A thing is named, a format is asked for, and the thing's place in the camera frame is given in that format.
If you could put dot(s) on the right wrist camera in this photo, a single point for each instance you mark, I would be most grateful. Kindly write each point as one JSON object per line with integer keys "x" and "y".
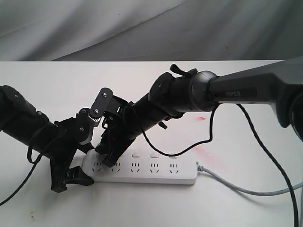
{"x": 105, "y": 105}

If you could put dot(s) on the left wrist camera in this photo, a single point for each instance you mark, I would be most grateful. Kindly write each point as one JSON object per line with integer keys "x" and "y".
{"x": 84, "y": 130}

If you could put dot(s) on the grey backdrop cloth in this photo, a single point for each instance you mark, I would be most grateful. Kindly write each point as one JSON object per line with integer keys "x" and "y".
{"x": 150, "y": 30}

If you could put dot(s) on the white five-outlet power strip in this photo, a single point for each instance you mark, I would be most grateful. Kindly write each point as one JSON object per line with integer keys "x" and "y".
{"x": 142, "y": 166}

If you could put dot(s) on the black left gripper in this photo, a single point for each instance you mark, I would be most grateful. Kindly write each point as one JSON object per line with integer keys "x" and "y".
{"x": 62, "y": 150}

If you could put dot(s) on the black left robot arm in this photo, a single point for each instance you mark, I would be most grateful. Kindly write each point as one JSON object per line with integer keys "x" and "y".
{"x": 20, "y": 120}

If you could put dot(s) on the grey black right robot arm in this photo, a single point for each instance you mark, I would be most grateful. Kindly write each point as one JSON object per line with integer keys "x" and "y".
{"x": 175, "y": 93}

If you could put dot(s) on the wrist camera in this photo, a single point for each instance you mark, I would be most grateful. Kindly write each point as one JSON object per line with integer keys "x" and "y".
{"x": 105, "y": 105}
{"x": 84, "y": 130}

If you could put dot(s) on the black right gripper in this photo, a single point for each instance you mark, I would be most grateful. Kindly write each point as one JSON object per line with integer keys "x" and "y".
{"x": 121, "y": 133}

